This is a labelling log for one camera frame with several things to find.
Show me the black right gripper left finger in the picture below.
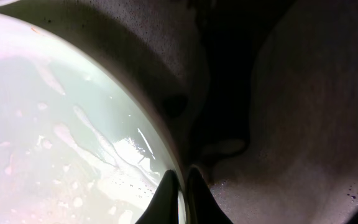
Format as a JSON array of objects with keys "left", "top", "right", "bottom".
[{"left": 136, "top": 170, "right": 180, "bottom": 224}]

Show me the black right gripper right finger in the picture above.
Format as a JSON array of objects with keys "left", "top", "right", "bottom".
[{"left": 186, "top": 167, "right": 232, "bottom": 224}]

